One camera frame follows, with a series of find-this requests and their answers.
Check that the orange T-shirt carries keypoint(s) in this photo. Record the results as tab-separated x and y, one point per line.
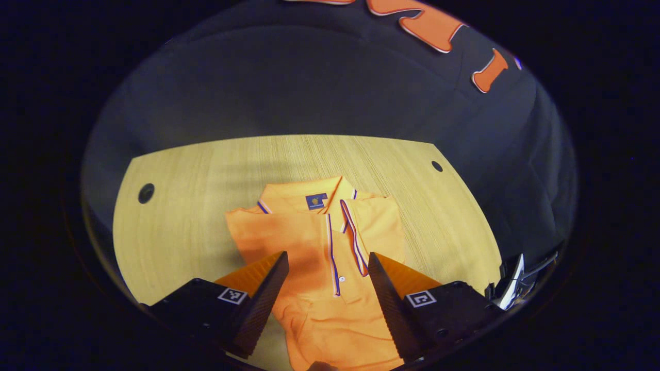
309	242

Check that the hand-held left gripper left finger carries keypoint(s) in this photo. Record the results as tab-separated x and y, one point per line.
265	299

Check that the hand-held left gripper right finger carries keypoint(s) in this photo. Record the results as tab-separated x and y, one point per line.
389	301

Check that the silver metal object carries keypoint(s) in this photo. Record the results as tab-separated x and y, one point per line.
513	283

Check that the black backdrop cloth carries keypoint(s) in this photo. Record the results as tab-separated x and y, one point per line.
309	77

